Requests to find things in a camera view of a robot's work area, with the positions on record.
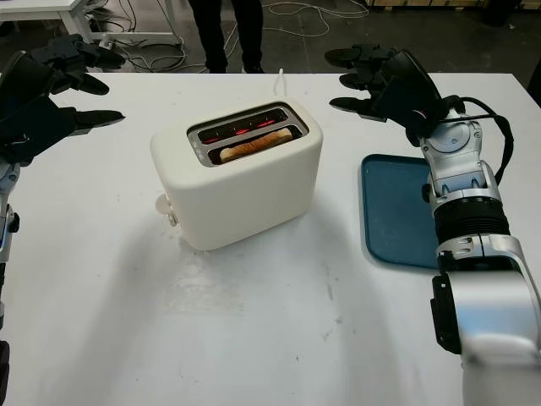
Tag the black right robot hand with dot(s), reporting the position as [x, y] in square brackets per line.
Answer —
[412, 72]

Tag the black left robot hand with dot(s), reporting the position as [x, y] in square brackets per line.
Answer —
[25, 76]

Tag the browned toast slice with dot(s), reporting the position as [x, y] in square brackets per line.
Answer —
[253, 146]

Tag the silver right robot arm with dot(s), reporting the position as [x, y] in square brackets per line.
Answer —
[456, 144]

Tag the person in black trousers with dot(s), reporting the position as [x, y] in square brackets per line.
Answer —
[215, 34]

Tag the cream two-slot toaster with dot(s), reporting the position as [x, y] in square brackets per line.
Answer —
[241, 199]

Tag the wooden pallet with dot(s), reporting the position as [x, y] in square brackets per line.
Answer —
[422, 2]

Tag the white metal desk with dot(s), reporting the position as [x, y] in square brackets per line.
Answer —
[76, 17]

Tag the white power strip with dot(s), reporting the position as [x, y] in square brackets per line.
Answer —
[107, 42]

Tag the teal plastic tray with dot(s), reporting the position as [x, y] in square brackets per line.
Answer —
[393, 211]

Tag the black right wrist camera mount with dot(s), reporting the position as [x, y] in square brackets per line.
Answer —
[406, 105]

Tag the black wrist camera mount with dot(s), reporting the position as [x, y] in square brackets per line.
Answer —
[34, 127]
[406, 105]

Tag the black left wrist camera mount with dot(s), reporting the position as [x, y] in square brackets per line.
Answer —
[34, 127]

